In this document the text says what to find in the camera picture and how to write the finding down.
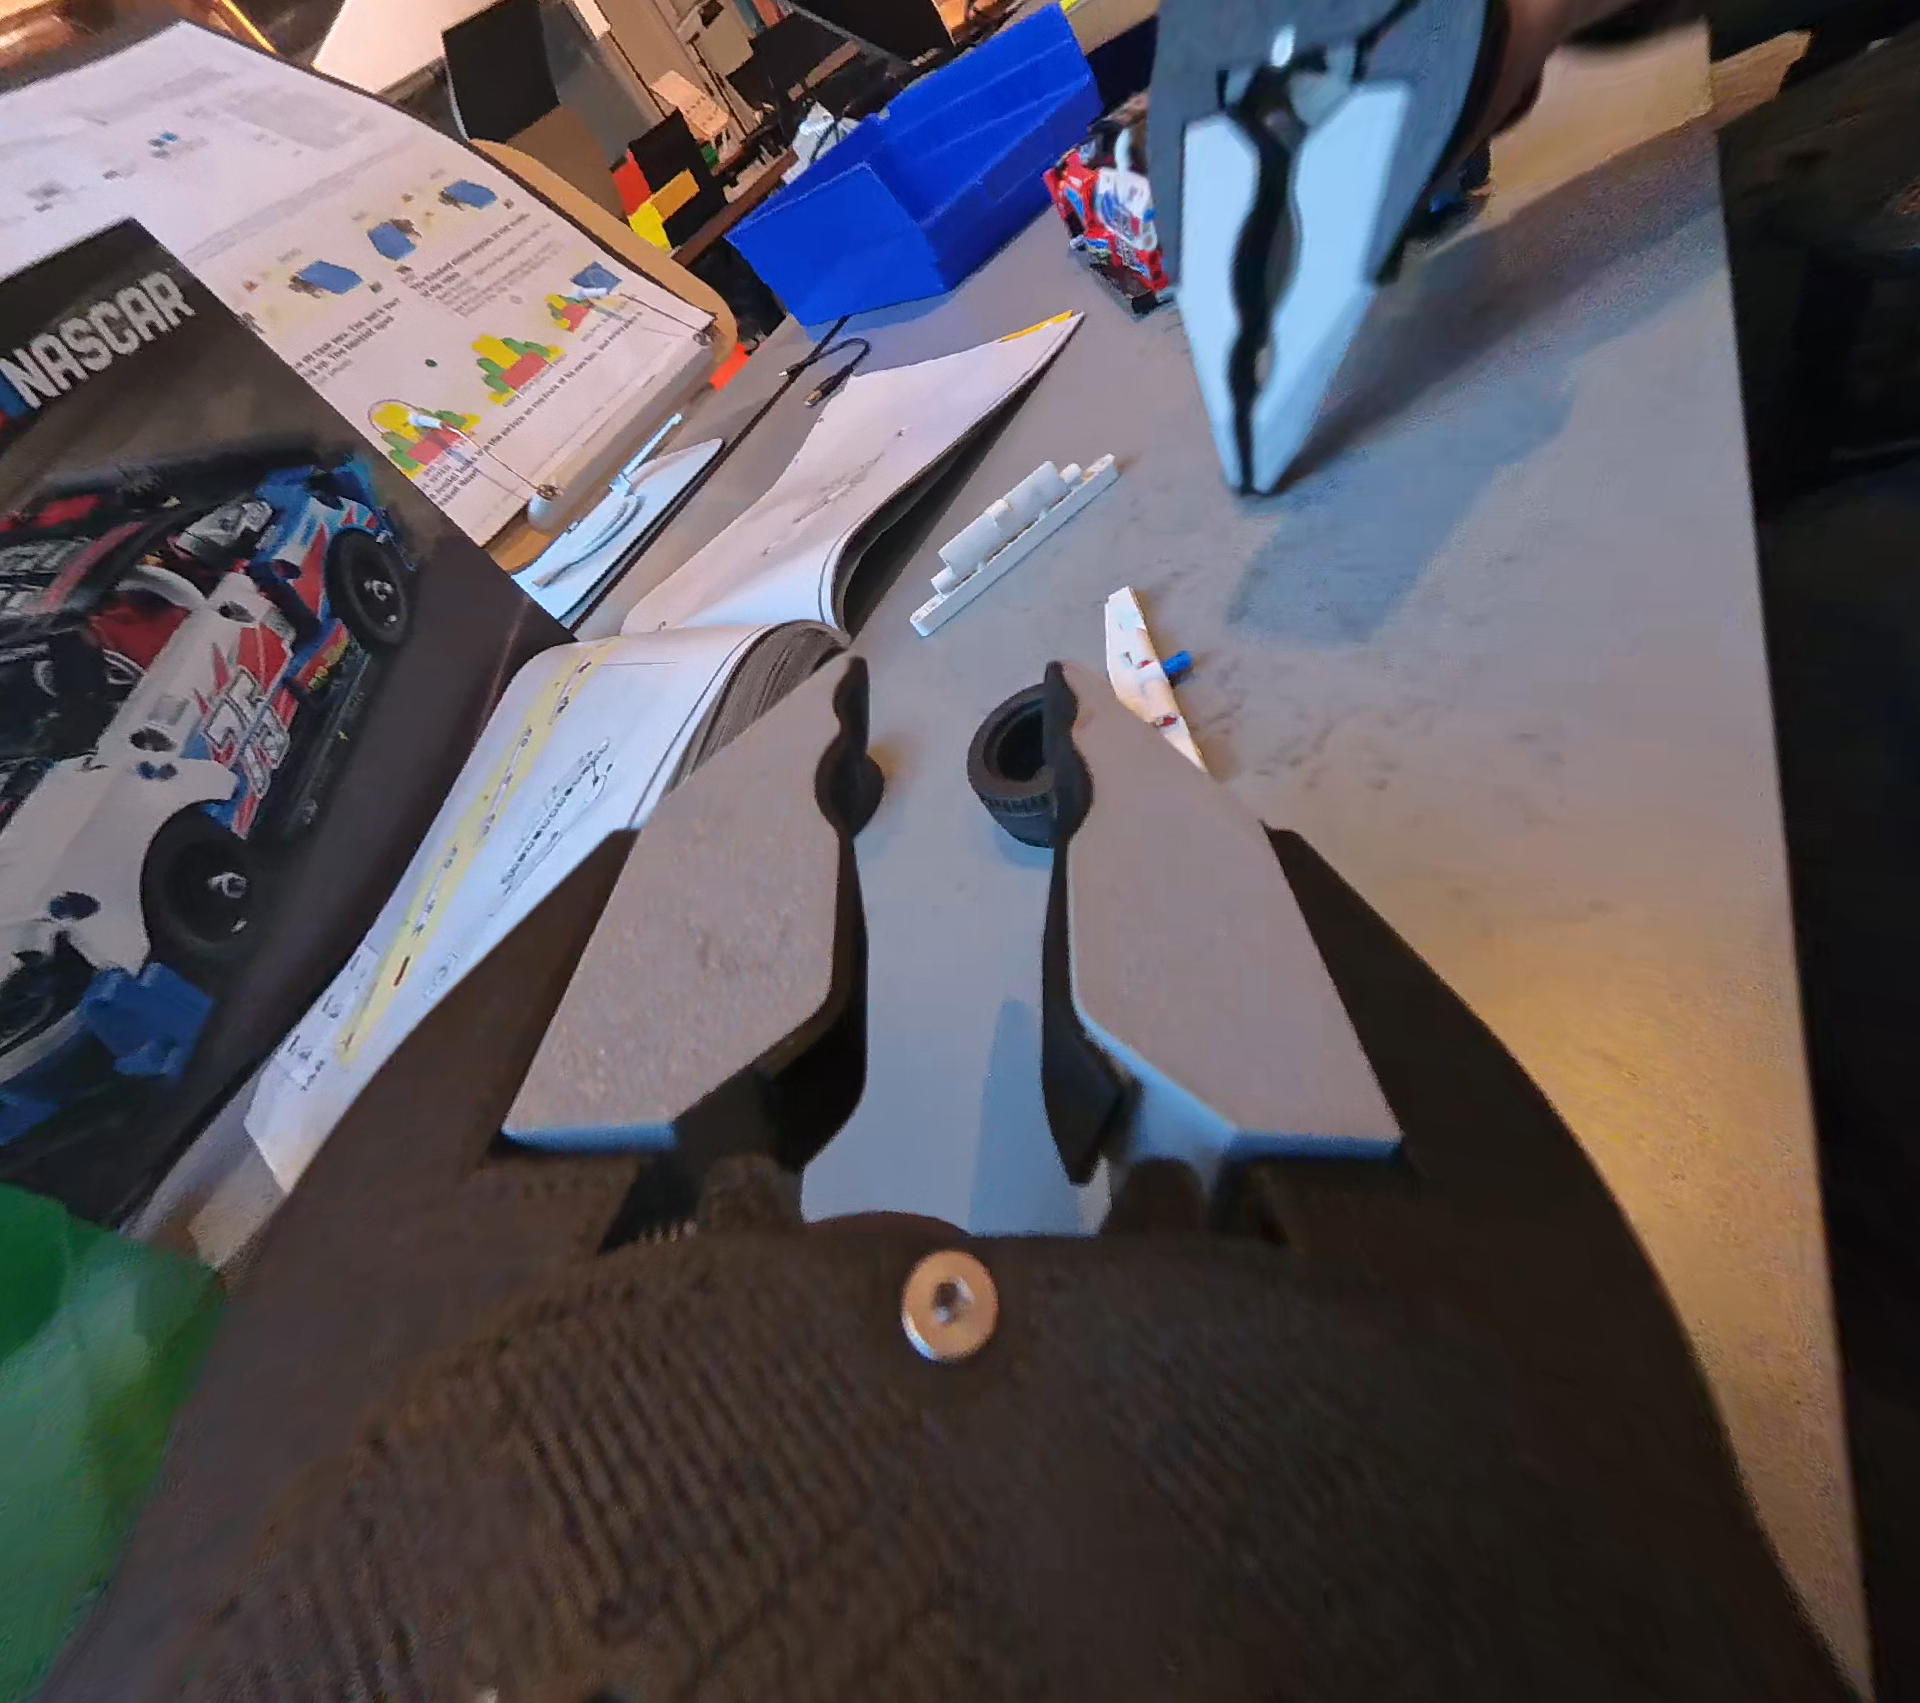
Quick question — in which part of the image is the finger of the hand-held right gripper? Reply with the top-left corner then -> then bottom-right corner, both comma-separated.
1180,106 -> 1295,493
1252,76 -> 1415,499

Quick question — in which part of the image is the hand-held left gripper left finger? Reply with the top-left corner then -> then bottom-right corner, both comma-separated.
502,657 -> 871,1171

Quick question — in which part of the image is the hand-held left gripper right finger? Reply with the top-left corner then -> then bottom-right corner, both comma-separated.
1038,661 -> 1403,1187

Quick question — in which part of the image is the black rubber toy tyre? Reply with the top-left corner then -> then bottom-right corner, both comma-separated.
966,683 -> 1085,849

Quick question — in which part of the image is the long white pointed panel piece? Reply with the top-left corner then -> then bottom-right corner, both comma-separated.
1102,585 -> 1212,775

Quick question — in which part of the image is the grey desk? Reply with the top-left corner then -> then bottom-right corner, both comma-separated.
126,8 -> 1878,1697

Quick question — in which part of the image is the red white toy car model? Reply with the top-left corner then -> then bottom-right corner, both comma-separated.
1043,125 -> 1181,317

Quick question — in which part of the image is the blue plastic bin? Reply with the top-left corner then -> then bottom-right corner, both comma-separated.
724,6 -> 1104,327

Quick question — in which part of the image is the open instruction booklet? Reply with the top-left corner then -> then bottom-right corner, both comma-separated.
243,307 -> 1085,1195

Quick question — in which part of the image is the white beam with cylinders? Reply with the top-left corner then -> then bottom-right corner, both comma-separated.
905,453 -> 1124,639

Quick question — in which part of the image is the white flat pad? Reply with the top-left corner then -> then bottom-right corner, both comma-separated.
516,437 -> 725,627

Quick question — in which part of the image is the yellow red black block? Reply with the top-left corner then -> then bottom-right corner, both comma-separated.
612,110 -> 725,253

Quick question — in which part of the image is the instruction sheet on stand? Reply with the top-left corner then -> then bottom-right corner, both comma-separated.
0,20 -> 740,579

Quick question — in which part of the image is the toy car set box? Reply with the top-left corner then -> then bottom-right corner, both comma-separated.
0,217 -> 579,1231

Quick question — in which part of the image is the person's black garment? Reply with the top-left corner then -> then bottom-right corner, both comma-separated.
1715,30 -> 1920,1703

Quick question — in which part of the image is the green plastic bin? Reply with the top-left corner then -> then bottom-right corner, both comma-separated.
0,1185 -> 228,1703

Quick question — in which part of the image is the black cable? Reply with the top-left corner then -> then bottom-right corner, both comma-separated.
780,335 -> 875,409

